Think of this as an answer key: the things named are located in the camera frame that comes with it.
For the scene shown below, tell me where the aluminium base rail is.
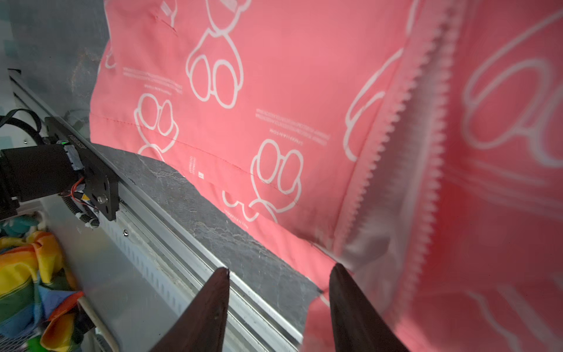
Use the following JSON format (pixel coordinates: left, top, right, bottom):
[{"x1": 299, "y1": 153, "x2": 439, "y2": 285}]
[{"x1": 6, "y1": 67, "x2": 304, "y2": 352}]

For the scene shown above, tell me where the rainbow striped cloth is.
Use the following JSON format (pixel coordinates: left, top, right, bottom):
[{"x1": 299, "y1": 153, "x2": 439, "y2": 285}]
[{"x1": 1, "y1": 216, "x2": 84, "y2": 351}]

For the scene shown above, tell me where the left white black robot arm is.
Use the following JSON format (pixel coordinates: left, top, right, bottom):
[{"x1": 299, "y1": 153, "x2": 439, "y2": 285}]
[{"x1": 1, "y1": 108, "x2": 84, "y2": 220}]

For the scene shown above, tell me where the pink hooded rain jacket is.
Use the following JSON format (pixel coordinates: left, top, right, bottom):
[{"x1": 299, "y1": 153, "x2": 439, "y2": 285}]
[{"x1": 89, "y1": 1, "x2": 562, "y2": 351}]

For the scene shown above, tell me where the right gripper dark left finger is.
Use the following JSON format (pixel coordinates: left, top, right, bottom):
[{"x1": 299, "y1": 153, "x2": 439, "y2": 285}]
[{"x1": 151, "y1": 267, "x2": 230, "y2": 351}]

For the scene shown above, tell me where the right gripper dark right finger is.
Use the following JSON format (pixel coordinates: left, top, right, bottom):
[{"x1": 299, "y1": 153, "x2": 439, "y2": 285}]
[{"x1": 329, "y1": 263, "x2": 408, "y2": 351}]

